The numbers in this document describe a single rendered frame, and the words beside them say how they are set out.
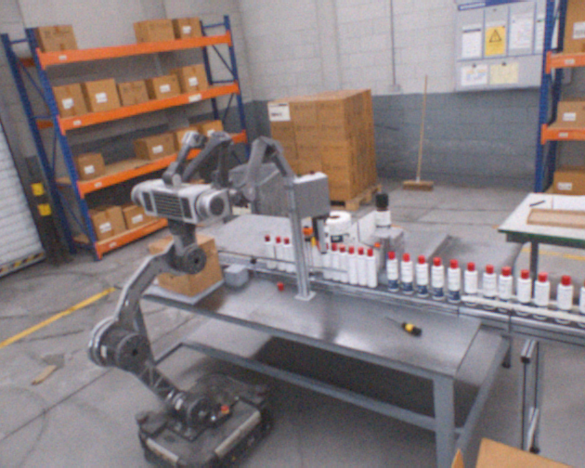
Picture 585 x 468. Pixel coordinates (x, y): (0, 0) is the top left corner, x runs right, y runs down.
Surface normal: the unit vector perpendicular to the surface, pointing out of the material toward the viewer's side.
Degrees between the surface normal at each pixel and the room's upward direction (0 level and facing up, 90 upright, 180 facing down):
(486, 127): 90
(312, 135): 90
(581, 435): 0
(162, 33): 92
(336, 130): 90
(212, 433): 0
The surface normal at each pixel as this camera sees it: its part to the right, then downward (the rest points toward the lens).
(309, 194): 0.36, 0.30
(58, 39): 0.79, 0.13
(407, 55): -0.62, 0.36
